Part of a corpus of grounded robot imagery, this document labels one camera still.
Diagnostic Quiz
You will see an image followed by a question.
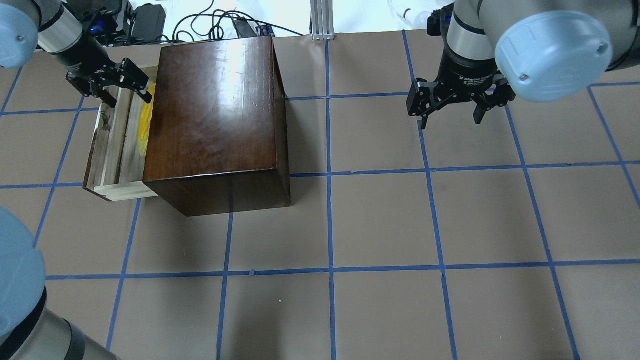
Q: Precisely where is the yellow corn cob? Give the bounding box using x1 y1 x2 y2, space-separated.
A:
136 100 154 157

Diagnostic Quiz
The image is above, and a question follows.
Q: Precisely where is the wooden drawer with white handle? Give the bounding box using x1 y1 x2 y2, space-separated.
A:
82 86 157 202

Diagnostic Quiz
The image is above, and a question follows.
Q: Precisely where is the dark wooden drawer box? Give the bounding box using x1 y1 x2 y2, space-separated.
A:
142 36 292 217

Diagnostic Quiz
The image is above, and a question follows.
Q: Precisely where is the black power adapter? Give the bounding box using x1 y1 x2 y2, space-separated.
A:
130 4 166 43

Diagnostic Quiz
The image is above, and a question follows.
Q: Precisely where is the aluminium frame post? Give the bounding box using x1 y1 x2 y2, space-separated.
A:
310 0 336 42

